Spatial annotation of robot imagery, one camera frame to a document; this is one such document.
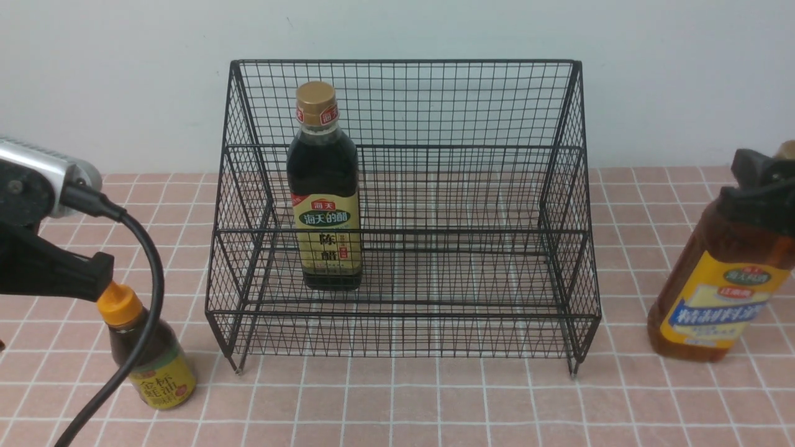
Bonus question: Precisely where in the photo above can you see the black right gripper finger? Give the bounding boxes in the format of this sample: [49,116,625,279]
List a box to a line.
[717,149,794,237]

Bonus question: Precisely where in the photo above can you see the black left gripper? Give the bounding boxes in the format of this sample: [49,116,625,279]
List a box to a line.
[1,160,114,302]

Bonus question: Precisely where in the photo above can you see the black camera cable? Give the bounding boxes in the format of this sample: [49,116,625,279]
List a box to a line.
[55,183,166,447]

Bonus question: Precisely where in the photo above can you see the oyster sauce bottle orange cap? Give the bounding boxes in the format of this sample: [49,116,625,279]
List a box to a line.
[96,281,198,410]

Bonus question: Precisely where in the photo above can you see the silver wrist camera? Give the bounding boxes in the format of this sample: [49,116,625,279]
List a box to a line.
[1,135,103,219]

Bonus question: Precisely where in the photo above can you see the black wire mesh shelf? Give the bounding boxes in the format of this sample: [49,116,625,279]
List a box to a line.
[205,59,602,378]

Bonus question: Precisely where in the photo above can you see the amber cooking wine bottle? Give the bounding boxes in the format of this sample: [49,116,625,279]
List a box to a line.
[647,140,794,363]

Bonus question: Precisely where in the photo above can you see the dark vinegar bottle gold cap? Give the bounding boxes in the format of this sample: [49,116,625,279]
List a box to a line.
[286,80,363,291]

